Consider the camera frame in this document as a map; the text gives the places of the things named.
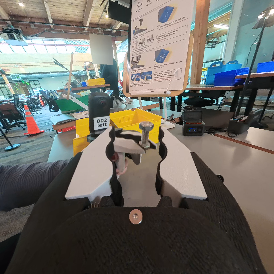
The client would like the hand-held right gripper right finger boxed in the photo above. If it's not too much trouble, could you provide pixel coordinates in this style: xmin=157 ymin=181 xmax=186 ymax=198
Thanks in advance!
xmin=155 ymin=126 xmax=208 ymax=207

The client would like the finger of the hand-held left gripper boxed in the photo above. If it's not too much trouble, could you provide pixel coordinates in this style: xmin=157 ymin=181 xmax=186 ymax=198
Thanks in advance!
xmin=113 ymin=137 xmax=158 ymax=173
xmin=116 ymin=129 xmax=142 ymax=143

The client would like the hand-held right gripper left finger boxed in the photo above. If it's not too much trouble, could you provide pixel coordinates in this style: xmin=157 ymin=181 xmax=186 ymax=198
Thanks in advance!
xmin=64 ymin=126 xmax=124 ymax=207

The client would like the steel hex bolt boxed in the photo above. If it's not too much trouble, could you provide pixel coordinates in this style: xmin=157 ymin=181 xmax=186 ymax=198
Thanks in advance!
xmin=139 ymin=121 xmax=154 ymax=147

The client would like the person's left forearm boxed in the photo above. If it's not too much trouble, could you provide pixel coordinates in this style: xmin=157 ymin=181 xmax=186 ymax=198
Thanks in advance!
xmin=0 ymin=159 xmax=71 ymax=212

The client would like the person's left hand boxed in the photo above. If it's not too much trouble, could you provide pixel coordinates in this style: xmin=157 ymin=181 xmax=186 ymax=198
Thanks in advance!
xmin=111 ymin=152 xmax=129 ymax=175

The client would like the small yellow plastic bin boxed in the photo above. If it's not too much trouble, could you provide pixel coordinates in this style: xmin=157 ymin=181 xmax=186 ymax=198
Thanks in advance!
xmin=87 ymin=78 xmax=106 ymax=86

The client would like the green plastic bin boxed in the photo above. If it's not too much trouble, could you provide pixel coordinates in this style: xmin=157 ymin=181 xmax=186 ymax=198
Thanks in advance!
xmin=55 ymin=94 xmax=83 ymax=112

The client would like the wooden board stand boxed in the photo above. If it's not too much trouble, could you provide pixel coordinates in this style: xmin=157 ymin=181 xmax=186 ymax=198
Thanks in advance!
xmin=122 ymin=0 xmax=194 ymax=129

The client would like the wooden stick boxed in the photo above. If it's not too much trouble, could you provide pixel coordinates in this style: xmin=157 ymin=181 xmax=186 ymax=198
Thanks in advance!
xmin=67 ymin=52 xmax=74 ymax=100

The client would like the black charging case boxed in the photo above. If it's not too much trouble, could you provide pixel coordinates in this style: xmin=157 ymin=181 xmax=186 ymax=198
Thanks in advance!
xmin=182 ymin=110 xmax=205 ymax=136

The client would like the orange traffic cone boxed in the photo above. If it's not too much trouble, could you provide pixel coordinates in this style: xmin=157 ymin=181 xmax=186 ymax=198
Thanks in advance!
xmin=24 ymin=104 xmax=45 ymax=136

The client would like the black equipment box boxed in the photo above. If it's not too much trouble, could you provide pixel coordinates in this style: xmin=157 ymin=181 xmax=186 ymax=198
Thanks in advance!
xmin=227 ymin=108 xmax=263 ymax=134

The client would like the printed instruction sheet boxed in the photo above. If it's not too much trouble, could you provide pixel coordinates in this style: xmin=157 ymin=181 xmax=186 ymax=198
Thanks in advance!
xmin=128 ymin=0 xmax=196 ymax=91

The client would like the black stanchion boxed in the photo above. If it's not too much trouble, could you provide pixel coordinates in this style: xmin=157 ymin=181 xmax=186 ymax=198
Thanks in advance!
xmin=0 ymin=127 xmax=21 ymax=152

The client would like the brown office chair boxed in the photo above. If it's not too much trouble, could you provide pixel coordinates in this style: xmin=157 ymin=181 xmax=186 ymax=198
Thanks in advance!
xmin=0 ymin=102 xmax=26 ymax=133

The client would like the blue plastic bin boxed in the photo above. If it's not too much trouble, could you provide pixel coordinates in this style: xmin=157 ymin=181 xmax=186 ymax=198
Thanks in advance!
xmin=214 ymin=69 xmax=250 ymax=86
xmin=257 ymin=62 xmax=274 ymax=73

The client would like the light blue plastic caddy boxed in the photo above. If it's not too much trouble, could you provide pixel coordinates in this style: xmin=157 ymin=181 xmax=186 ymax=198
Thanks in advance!
xmin=205 ymin=60 xmax=239 ymax=86

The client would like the ceiling projector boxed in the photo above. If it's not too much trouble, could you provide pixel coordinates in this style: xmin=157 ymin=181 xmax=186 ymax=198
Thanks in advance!
xmin=1 ymin=28 xmax=24 ymax=41

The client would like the tripod light stand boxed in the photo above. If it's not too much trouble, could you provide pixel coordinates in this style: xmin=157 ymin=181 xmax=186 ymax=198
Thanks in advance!
xmin=235 ymin=6 xmax=274 ymax=122

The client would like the wooden post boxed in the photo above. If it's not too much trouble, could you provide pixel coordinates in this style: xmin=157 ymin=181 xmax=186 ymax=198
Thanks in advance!
xmin=190 ymin=0 xmax=211 ymax=85

